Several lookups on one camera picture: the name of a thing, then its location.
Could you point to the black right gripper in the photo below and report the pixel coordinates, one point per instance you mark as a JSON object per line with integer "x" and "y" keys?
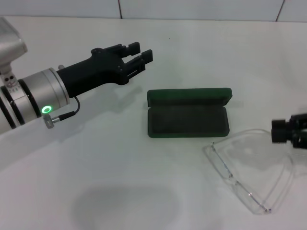
{"x": 299, "y": 129}

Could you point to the clear white glasses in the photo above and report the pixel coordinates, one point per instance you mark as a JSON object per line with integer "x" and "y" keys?
{"x": 231, "y": 176}

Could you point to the green glasses case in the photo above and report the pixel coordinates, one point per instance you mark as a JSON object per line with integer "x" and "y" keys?
{"x": 187, "y": 119}

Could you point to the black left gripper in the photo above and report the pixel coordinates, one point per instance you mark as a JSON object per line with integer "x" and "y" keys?
{"x": 96, "y": 69}

